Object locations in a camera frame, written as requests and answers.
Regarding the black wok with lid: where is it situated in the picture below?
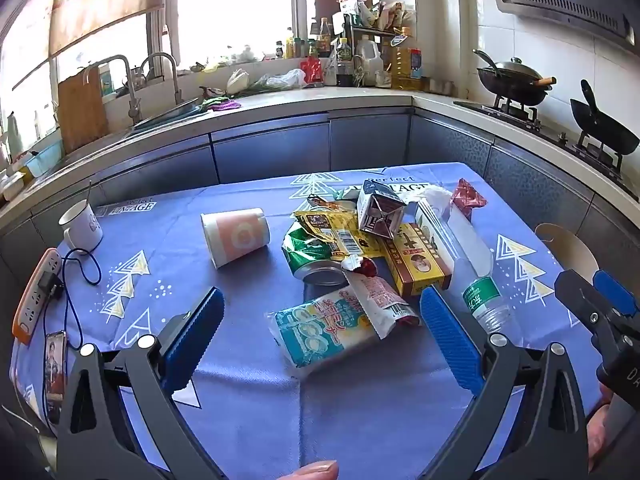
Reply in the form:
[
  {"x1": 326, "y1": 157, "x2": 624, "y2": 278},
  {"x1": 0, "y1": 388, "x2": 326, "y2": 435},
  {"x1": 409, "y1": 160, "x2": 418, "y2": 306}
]
[{"x1": 472, "y1": 57, "x2": 557, "y2": 107}]

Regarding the teal white soft packet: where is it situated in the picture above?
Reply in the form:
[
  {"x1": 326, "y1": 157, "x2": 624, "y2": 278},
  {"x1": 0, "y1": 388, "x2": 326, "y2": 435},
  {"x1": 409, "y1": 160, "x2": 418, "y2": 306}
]
[{"x1": 264, "y1": 287, "x2": 381, "y2": 368}]

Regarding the small wrapper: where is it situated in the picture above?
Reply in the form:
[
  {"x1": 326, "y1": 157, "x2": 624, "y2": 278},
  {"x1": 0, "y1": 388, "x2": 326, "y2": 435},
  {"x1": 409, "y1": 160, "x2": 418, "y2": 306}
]
[{"x1": 305, "y1": 192, "x2": 351, "y2": 213}]

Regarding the white pink sachet wrapper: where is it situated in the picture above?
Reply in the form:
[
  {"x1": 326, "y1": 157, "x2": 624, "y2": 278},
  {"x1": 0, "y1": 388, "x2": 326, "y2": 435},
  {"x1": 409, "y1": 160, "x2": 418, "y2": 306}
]
[{"x1": 345, "y1": 270, "x2": 421, "y2": 340}]

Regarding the black charger plug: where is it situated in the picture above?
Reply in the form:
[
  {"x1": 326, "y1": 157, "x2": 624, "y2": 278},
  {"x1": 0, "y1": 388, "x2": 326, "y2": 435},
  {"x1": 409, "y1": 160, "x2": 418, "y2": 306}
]
[{"x1": 37, "y1": 271, "x2": 65, "y2": 301}]

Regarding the smartphone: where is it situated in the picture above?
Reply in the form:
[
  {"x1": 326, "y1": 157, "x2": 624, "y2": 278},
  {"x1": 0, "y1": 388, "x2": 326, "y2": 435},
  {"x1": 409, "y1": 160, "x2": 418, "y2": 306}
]
[{"x1": 44, "y1": 331, "x2": 68, "y2": 423}]

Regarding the small red jelly cup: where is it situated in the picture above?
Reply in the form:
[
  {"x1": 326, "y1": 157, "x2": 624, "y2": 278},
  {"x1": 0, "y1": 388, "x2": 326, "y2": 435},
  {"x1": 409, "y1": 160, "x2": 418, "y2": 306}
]
[{"x1": 340, "y1": 255, "x2": 378, "y2": 277}]

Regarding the gas stove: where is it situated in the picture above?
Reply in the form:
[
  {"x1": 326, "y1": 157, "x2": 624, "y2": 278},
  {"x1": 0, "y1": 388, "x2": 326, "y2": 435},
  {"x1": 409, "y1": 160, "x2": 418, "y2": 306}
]
[{"x1": 454, "y1": 94, "x2": 628, "y2": 181}]

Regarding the row of seasoning bottles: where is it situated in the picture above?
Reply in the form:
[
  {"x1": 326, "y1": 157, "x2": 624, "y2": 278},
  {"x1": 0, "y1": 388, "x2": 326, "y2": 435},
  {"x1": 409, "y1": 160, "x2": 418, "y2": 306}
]
[{"x1": 275, "y1": 17, "x2": 333, "y2": 60}]

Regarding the red bag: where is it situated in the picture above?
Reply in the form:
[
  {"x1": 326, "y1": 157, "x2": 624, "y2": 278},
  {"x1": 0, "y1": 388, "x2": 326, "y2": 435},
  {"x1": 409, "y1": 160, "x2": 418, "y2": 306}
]
[{"x1": 301, "y1": 57, "x2": 323, "y2": 85}]

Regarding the white plastic jug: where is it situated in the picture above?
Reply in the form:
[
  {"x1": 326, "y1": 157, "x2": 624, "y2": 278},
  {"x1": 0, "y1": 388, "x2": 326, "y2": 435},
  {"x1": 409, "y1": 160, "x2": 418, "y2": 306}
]
[{"x1": 356, "y1": 35, "x2": 385, "y2": 87}]

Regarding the grey kitchen cabinet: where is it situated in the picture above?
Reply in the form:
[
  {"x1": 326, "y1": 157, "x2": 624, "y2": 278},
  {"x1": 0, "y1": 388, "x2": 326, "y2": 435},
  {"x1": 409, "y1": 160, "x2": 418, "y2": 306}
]
[{"x1": 0, "y1": 107, "x2": 640, "y2": 271}]

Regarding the tall metal faucet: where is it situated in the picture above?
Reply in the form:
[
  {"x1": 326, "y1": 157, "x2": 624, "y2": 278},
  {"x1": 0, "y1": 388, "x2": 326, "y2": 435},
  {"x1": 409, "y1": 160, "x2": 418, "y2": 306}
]
[
  {"x1": 140, "y1": 52, "x2": 183, "y2": 106},
  {"x1": 82, "y1": 55, "x2": 143, "y2": 126}
]

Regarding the yellow cardboard box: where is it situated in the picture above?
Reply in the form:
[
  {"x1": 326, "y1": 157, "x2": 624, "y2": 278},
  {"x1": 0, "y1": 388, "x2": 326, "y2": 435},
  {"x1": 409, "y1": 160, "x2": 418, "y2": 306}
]
[{"x1": 380, "y1": 222, "x2": 453, "y2": 297}]

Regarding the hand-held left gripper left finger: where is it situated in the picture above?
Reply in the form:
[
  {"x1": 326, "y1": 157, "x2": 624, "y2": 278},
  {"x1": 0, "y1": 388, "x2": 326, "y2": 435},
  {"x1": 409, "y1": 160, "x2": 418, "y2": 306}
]
[{"x1": 56, "y1": 287, "x2": 226, "y2": 480}]

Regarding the purple cloth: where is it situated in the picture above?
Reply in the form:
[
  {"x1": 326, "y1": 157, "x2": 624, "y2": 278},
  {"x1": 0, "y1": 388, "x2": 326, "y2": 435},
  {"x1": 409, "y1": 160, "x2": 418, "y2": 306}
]
[{"x1": 200, "y1": 97, "x2": 241, "y2": 112}]

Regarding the pink white paper cup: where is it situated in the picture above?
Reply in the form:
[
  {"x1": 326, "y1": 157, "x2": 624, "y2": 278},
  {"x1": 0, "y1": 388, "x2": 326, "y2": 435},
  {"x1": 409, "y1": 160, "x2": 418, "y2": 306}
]
[{"x1": 200, "y1": 207, "x2": 271, "y2": 270}]

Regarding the small grey white carton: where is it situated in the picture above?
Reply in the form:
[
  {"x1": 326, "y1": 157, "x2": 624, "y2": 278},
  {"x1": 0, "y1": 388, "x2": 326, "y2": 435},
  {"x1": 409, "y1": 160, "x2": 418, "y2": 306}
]
[{"x1": 356, "y1": 180, "x2": 407, "y2": 238}]

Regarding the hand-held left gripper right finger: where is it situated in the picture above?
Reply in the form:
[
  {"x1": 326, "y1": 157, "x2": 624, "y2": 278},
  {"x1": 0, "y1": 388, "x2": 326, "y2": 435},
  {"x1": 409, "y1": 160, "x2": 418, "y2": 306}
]
[{"x1": 419, "y1": 285, "x2": 587, "y2": 480}]

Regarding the clear plastic bottle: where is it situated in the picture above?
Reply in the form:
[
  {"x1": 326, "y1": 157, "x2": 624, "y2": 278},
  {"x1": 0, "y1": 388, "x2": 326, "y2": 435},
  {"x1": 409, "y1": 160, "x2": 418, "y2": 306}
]
[{"x1": 415, "y1": 197, "x2": 516, "y2": 333}]

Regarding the crushed green can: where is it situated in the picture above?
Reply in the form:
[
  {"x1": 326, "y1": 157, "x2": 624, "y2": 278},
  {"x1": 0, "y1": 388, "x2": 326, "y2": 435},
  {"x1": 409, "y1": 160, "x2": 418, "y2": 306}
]
[{"x1": 282, "y1": 222, "x2": 353, "y2": 288}]

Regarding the clear plastic bag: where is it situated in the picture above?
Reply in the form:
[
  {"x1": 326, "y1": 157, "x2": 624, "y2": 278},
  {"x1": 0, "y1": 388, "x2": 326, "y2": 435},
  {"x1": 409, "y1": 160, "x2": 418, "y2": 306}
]
[{"x1": 250, "y1": 69, "x2": 307, "y2": 92}]

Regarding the black frying pan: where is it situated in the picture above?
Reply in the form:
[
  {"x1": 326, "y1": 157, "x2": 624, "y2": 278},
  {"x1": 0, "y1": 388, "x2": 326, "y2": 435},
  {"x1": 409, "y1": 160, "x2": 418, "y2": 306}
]
[{"x1": 570, "y1": 79, "x2": 640, "y2": 157}]

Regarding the white mug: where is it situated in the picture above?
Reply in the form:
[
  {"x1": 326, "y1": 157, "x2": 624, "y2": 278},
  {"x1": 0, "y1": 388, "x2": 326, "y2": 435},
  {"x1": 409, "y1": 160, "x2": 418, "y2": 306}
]
[{"x1": 58, "y1": 199, "x2": 104, "y2": 261}]

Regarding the black rack with packets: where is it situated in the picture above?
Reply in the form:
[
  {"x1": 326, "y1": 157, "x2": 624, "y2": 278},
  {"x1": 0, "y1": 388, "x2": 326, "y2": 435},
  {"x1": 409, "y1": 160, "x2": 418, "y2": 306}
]
[{"x1": 339, "y1": 0, "x2": 417, "y2": 41}]

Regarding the yellow snack wrapper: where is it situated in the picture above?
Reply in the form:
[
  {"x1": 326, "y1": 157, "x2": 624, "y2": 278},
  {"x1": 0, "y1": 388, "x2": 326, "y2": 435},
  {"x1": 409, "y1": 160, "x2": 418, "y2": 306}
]
[{"x1": 292, "y1": 207, "x2": 386, "y2": 261}]

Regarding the black cable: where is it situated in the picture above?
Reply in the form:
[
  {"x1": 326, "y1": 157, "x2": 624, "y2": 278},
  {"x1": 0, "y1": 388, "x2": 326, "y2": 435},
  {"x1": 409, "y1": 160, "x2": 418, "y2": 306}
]
[{"x1": 42, "y1": 247, "x2": 103, "y2": 351}]

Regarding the teal basin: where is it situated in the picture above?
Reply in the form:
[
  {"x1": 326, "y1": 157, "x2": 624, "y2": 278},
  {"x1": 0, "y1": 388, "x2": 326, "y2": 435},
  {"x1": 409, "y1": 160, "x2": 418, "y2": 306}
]
[{"x1": 25, "y1": 140, "x2": 66, "y2": 178}]

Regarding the person's left hand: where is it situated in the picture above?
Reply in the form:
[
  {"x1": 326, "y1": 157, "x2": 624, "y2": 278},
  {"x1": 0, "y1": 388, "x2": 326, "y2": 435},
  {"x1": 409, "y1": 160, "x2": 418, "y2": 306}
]
[{"x1": 289, "y1": 460, "x2": 340, "y2": 480}]

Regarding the yellow cooking oil bottle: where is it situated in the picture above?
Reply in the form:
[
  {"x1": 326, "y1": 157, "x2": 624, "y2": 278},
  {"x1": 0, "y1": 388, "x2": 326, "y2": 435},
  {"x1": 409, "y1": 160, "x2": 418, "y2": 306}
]
[{"x1": 390, "y1": 35, "x2": 426, "y2": 92}]

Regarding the metal ladle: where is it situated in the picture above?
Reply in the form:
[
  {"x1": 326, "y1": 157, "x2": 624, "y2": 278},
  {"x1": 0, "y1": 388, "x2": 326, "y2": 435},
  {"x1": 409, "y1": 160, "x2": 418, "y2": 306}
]
[{"x1": 472, "y1": 49, "x2": 501, "y2": 78}]

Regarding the blue printed tablecloth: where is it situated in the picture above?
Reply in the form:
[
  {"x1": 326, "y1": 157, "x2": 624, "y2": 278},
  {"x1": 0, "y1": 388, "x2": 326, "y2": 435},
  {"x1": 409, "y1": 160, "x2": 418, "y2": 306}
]
[{"x1": 7, "y1": 161, "x2": 608, "y2": 480}]

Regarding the red snack wrapper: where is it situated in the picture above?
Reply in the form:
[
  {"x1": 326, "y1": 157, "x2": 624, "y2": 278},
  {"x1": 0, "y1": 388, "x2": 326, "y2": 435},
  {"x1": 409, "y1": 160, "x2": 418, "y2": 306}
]
[{"x1": 450, "y1": 178, "x2": 488, "y2": 221}]

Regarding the beige round bin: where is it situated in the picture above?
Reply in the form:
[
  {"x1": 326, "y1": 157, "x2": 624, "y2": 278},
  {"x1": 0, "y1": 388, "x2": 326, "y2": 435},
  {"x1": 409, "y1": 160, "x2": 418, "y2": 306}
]
[{"x1": 534, "y1": 222, "x2": 601, "y2": 291}]

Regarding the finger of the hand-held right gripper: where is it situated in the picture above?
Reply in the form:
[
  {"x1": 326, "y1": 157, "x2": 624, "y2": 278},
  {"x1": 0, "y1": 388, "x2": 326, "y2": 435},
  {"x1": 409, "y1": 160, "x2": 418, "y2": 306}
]
[
  {"x1": 592, "y1": 269, "x2": 640, "y2": 318},
  {"x1": 554, "y1": 269, "x2": 610, "y2": 347}
]

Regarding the person's right hand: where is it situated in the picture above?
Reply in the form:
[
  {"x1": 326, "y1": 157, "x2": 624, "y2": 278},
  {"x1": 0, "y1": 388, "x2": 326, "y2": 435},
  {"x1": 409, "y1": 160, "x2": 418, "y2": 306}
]
[{"x1": 586, "y1": 384, "x2": 617, "y2": 472}]

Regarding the orange white power strip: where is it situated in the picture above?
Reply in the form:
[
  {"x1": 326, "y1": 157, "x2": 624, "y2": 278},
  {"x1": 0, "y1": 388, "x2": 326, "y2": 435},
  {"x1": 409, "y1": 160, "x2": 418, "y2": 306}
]
[{"x1": 12, "y1": 247, "x2": 63, "y2": 345}]

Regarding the dark sauce bottle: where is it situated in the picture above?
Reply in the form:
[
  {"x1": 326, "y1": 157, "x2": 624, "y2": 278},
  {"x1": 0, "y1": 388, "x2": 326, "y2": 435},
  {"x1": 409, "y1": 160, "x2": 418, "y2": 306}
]
[{"x1": 334, "y1": 37, "x2": 355, "y2": 88}]

